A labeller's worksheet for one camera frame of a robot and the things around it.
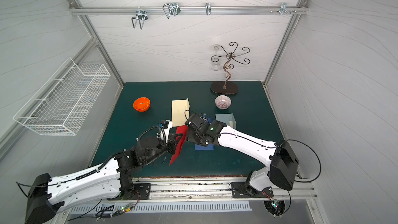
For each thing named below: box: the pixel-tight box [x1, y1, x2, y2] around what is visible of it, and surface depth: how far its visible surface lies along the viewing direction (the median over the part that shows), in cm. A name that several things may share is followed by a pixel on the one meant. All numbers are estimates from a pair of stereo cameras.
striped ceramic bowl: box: [214, 94, 232, 110], surface depth 109 cm
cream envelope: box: [171, 98, 190, 127], surface depth 106 cm
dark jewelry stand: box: [210, 41, 251, 95], surface depth 97 cm
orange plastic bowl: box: [132, 96, 151, 112], surface depth 106 cm
